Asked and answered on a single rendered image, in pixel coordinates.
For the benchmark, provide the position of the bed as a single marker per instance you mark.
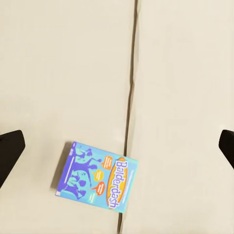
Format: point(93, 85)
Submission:
point(151, 80)

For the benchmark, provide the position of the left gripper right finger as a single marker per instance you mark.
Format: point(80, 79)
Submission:
point(226, 145)

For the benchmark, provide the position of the board game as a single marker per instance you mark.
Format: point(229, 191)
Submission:
point(97, 177)

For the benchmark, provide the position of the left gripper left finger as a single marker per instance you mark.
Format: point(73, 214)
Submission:
point(12, 145)

